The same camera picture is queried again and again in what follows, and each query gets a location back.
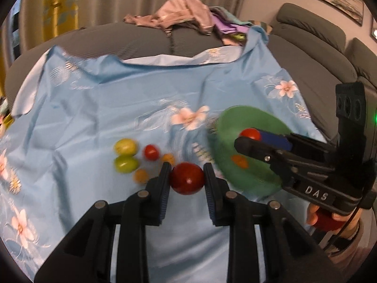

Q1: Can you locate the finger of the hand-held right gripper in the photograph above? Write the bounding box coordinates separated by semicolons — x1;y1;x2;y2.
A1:
258;129;338;166
234;137;337;184

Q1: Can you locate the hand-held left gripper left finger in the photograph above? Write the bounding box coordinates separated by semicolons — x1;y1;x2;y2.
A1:
34;162;173;283

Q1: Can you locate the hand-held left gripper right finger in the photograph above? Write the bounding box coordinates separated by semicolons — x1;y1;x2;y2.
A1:
203;163;345;283

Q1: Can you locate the orange tangerine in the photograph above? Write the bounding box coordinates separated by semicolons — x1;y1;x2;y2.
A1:
231;155;248;168

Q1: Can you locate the large dark red tomato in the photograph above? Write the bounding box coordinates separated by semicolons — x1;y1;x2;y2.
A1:
168;162;205;196

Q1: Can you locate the green plastic bowl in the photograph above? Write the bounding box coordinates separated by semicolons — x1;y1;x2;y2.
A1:
208;105;292;196

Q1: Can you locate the small red cherry tomato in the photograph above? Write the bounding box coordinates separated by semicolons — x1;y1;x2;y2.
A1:
143;144;161;161

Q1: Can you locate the green plum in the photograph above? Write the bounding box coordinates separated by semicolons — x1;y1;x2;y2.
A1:
114;156;139;173

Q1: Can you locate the yellow-green plum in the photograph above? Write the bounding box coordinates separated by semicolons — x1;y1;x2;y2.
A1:
114;138;138;156

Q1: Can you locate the person's right forearm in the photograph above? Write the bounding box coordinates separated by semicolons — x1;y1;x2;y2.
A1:
324;221;373;275

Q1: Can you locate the person's right hand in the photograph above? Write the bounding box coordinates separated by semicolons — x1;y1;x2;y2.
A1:
306;203;361;239

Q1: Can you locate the red round object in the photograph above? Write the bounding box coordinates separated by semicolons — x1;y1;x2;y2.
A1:
316;212;343;232

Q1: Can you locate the grey sofa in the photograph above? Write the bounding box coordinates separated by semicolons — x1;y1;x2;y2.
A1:
266;2;377;154

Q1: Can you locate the blue floral cloth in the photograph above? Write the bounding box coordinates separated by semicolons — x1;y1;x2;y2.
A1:
0;25;327;283

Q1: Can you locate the purple garment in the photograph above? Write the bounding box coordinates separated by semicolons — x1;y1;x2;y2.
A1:
210;13;251;41

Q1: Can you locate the teal grey garment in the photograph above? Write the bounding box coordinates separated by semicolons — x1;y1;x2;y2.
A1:
210;6;245;24

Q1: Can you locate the pink garment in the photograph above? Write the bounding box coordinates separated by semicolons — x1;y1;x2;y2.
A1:
123;0;214;36

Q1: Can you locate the crumpled patterned cloth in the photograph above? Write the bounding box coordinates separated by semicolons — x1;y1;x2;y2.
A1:
0;97;16;137

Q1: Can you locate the yellow patterned curtain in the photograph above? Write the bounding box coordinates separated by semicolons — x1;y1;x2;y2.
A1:
43;0;81;33

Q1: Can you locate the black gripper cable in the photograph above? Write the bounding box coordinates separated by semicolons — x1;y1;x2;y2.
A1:
323;199;364;250

